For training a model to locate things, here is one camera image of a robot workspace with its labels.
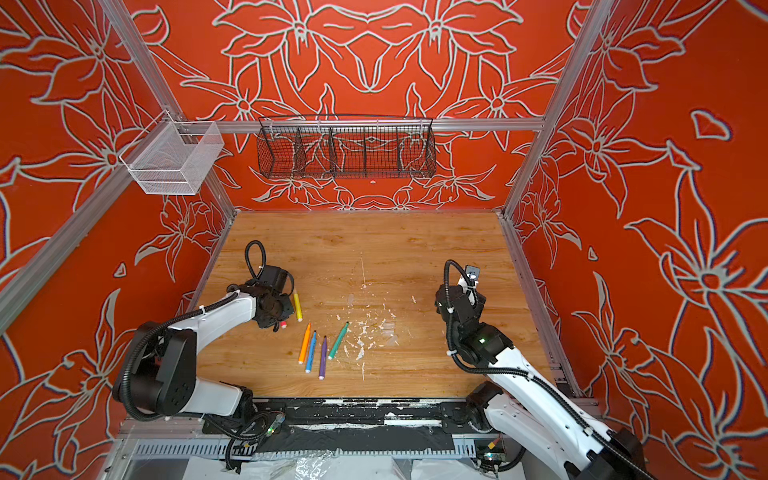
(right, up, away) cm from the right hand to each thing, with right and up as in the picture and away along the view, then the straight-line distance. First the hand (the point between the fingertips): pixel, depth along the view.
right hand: (452, 285), depth 78 cm
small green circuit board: (+8, -38, -11) cm, 41 cm away
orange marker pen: (-42, -18, +7) cm, 46 cm away
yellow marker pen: (-45, -9, +13) cm, 48 cm away
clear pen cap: (-29, -7, +16) cm, 35 cm away
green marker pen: (-32, -18, +7) cm, 37 cm away
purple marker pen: (-36, -23, +3) cm, 43 cm away
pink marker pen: (-47, -11, +3) cm, 48 cm away
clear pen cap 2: (-17, -14, +10) cm, 24 cm away
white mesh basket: (-85, +39, +14) cm, 95 cm away
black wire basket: (-37, +44, +22) cm, 62 cm away
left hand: (-49, -10, +12) cm, 52 cm away
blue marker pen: (-39, -20, +5) cm, 44 cm away
